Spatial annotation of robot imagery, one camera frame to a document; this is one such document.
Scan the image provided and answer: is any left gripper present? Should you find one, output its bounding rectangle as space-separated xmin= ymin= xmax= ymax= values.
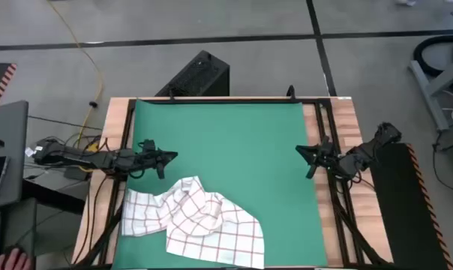
xmin=115 ymin=139 xmax=179 ymax=180

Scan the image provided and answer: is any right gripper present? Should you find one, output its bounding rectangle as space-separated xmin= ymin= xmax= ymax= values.
xmin=295 ymin=136 xmax=344 ymax=179

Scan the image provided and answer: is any white red-checked towel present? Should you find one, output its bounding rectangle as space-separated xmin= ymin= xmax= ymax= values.
xmin=120 ymin=175 xmax=266 ymax=270

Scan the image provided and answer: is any green table mat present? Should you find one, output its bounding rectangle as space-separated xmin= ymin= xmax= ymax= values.
xmin=112 ymin=99 xmax=329 ymax=270

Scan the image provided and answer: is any dark power brick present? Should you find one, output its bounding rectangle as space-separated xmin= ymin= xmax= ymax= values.
xmin=63 ymin=166 xmax=91 ymax=182

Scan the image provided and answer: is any black perforated computer tower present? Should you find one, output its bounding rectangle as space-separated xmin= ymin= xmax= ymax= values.
xmin=154 ymin=49 xmax=231 ymax=98

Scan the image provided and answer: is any grey metal stand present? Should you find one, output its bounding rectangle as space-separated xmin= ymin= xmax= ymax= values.
xmin=408 ymin=55 xmax=453 ymax=132

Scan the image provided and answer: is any grey side table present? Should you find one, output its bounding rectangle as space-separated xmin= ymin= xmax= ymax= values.
xmin=0 ymin=100 xmax=29 ymax=211

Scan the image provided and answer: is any dark grey desk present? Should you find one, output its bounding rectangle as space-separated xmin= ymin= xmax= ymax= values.
xmin=0 ymin=197 xmax=38 ymax=270

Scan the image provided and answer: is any person's hand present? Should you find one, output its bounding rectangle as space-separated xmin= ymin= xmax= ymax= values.
xmin=0 ymin=247 xmax=33 ymax=270

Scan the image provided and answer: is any black metal rig frame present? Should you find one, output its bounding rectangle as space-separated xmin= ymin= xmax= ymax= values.
xmin=71 ymin=96 xmax=398 ymax=270

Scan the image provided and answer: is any yellow cable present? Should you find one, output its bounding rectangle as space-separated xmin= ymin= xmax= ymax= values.
xmin=46 ymin=0 xmax=104 ymax=174

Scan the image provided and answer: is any black corrugated hose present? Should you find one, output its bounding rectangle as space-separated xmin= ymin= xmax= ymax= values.
xmin=413 ymin=34 xmax=453 ymax=78

